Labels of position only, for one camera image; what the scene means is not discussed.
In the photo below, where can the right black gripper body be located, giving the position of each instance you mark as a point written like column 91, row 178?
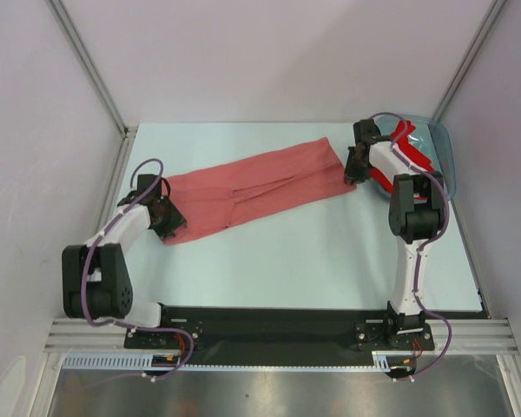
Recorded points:
column 356, row 168

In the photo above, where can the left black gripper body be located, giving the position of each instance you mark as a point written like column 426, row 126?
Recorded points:
column 170, row 218

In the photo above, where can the salmon pink t shirt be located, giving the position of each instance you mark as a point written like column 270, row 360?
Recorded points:
column 229, row 195

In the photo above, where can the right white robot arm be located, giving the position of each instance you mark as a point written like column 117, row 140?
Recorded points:
column 418, row 213

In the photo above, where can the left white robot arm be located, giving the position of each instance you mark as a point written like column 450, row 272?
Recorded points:
column 96, row 282

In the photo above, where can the bright red t shirt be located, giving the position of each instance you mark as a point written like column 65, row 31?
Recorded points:
column 396, row 156

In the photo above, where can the clear blue plastic bin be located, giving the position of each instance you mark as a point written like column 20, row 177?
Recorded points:
column 431, row 139

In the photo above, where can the grey slotted cable duct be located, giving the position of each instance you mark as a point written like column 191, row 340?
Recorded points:
column 163, row 362

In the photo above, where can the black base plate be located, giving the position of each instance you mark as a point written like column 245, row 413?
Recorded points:
column 171, row 315

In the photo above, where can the right aluminium corner post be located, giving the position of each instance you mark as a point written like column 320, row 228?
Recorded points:
column 479, row 40

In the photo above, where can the aluminium corner post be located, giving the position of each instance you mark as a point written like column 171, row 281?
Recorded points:
column 81, row 52
column 479, row 40

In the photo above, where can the left aluminium corner post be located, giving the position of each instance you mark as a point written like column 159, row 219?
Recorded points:
column 81, row 52

